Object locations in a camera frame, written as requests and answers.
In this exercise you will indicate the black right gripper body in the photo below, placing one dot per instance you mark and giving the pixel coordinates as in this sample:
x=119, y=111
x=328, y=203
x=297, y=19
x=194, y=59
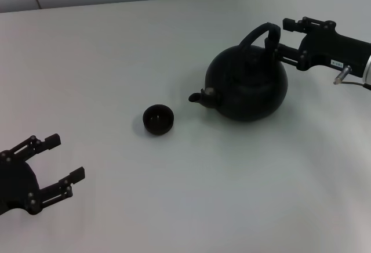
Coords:
x=327, y=47

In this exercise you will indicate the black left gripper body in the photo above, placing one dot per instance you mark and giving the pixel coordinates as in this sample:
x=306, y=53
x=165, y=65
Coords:
x=17, y=183

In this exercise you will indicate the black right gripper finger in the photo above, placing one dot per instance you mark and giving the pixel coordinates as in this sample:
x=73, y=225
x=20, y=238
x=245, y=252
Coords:
x=290, y=52
x=291, y=24

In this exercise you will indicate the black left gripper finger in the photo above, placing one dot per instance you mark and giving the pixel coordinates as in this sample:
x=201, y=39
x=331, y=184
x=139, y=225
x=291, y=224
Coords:
x=34, y=145
x=58, y=190

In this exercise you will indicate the black cast iron teapot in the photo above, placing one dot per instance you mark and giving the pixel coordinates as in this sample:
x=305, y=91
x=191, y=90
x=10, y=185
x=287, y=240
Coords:
x=249, y=87

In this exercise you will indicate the small dark teacup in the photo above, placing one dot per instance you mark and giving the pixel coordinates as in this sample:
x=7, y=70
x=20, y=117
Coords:
x=158, y=119

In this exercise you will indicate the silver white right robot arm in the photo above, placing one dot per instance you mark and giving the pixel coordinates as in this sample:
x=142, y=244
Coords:
x=368, y=70

